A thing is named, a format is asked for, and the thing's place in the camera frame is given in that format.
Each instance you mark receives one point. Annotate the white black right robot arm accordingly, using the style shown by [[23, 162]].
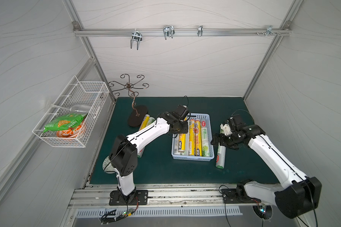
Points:
[[297, 193]]

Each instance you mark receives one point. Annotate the white wire wall basket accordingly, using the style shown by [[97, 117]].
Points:
[[78, 97]]

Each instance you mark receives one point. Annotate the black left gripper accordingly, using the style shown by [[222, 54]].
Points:
[[179, 127]]

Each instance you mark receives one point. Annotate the single metal hook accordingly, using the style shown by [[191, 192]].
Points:
[[200, 31]]

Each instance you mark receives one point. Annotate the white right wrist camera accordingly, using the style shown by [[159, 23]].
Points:
[[226, 129]]

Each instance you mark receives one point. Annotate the green snack bag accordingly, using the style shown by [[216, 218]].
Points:
[[65, 122]]

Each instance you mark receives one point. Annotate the double metal hook left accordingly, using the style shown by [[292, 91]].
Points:
[[136, 38]]

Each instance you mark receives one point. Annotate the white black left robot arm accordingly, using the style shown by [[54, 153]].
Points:
[[124, 153]]

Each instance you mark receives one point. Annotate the double metal hook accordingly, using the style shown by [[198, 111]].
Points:
[[168, 31], [136, 38]]

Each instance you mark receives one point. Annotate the aluminium crossbar rail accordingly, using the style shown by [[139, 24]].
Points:
[[180, 32]]

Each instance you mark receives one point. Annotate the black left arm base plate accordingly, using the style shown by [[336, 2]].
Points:
[[137, 197]]

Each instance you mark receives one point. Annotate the orange snack package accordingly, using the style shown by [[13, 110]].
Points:
[[70, 133]]

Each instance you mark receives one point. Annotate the white translucent wrap roll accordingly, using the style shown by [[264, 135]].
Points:
[[176, 145]]

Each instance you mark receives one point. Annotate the white green plastic wrap roll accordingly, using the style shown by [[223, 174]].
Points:
[[204, 138]]

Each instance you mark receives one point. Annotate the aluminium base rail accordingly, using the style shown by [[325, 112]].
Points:
[[159, 195]]

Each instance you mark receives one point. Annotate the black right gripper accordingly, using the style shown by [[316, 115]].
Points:
[[223, 140]]

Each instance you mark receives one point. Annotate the thin yellow wrap roll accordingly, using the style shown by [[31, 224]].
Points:
[[198, 141]]

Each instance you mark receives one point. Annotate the brown metal hook stand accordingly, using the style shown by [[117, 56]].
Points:
[[138, 112]]

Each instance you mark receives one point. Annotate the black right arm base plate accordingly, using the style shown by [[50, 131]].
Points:
[[236, 196]]

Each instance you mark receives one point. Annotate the yellow PE wrap roll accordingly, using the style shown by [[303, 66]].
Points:
[[182, 144]]

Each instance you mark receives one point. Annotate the double metal hook middle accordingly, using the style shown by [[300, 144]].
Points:
[[168, 31]]

